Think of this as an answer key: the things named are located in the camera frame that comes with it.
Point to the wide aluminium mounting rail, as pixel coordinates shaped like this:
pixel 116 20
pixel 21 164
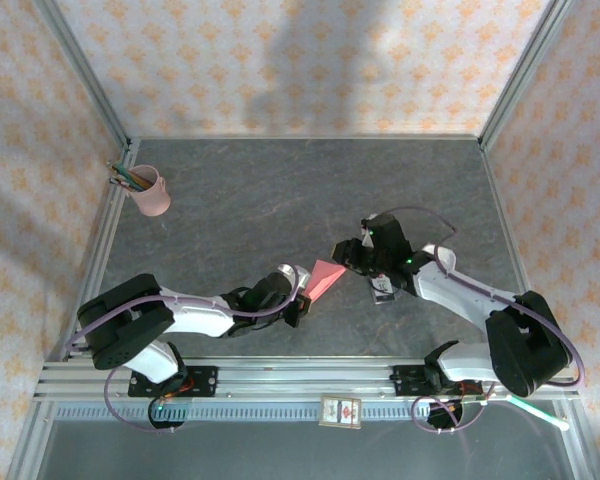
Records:
pixel 300 380

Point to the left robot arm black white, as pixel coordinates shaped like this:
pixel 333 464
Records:
pixel 120 325

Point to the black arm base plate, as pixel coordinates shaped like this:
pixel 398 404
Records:
pixel 205 380
pixel 407 380

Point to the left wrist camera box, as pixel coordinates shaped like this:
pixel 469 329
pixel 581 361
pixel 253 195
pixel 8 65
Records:
pixel 294 276

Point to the orange pencil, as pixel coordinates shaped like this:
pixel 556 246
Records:
pixel 140 180

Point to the small black box white label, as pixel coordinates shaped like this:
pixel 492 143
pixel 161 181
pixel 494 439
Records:
pixel 384 295

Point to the dark pencil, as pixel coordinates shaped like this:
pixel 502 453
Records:
pixel 117 181

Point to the pink square paper sheet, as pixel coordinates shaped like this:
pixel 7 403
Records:
pixel 325 277

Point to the short aluminium frame post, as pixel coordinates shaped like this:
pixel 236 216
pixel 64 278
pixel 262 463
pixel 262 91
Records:
pixel 582 440
pixel 30 440

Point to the green pencil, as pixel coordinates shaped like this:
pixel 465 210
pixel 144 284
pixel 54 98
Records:
pixel 130 177

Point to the pink cup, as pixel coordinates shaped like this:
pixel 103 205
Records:
pixel 152 200

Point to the green white plastic stick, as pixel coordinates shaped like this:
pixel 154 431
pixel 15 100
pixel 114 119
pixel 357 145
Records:
pixel 535 410

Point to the thin aluminium table edge rail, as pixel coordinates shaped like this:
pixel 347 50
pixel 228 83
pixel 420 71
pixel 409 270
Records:
pixel 305 137

